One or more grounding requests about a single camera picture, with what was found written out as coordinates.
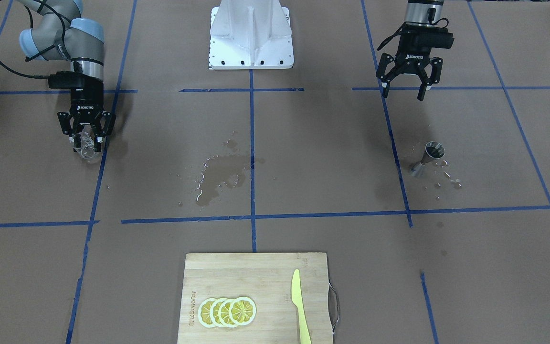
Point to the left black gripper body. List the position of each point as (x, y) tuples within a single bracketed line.
[(413, 57)]

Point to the clear glass measuring cup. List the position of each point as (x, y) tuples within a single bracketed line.
[(86, 149)]

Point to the steel jigger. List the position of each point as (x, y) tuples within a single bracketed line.
[(433, 151)]

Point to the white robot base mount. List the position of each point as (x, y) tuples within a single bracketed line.
[(250, 34)]

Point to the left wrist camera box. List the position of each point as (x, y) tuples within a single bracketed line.
[(432, 39)]

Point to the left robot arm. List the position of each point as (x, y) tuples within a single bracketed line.
[(421, 14)]

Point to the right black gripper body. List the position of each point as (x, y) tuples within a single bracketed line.
[(88, 97)]

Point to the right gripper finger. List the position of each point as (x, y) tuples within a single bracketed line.
[(71, 127), (104, 124)]

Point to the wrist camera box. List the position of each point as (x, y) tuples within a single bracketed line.
[(66, 80), (432, 39)]

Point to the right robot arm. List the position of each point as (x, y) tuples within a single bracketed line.
[(63, 34)]

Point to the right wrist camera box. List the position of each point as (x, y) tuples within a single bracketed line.
[(66, 80)]

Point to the bamboo cutting board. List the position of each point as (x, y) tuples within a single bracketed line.
[(265, 278)]

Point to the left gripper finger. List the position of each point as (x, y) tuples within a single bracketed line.
[(389, 67), (428, 80)]

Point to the yellow plastic knife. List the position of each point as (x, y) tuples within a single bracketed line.
[(297, 300)]

